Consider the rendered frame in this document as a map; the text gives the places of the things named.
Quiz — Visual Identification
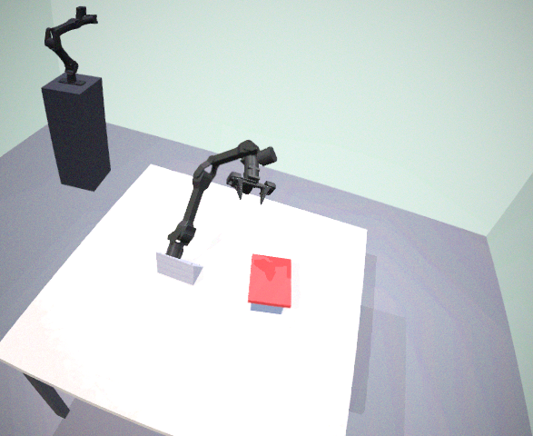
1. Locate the red lid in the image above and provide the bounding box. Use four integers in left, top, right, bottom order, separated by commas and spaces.
247, 253, 291, 308

